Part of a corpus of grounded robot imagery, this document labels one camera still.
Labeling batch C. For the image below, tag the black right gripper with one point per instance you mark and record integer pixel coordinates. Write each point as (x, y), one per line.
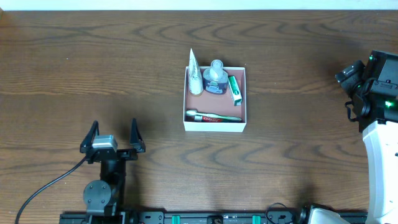
(349, 73)

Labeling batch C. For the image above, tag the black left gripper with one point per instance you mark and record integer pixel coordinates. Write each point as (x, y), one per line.
(123, 154)

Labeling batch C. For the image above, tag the green toothbrush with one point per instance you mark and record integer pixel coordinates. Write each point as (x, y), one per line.
(211, 115)

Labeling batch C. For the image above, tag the teal toothpaste tube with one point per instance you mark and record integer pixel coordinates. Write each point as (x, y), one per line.
(212, 120)

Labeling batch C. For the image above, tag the green soap box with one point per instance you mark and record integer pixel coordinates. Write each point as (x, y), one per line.
(235, 91)

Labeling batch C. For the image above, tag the clear sanitizer bottle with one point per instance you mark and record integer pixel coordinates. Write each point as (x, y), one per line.
(215, 79)

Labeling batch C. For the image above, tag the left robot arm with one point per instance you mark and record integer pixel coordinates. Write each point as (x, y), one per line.
(104, 197)

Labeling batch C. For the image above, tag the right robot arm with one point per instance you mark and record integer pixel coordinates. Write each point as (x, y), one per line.
(372, 91)

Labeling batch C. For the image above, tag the white standing tube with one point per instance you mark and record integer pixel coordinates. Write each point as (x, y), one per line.
(195, 81)

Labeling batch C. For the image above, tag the white box pink interior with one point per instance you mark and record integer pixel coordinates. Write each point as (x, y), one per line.
(216, 104)

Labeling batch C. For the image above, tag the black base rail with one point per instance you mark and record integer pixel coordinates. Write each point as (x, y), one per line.
(276, 213)

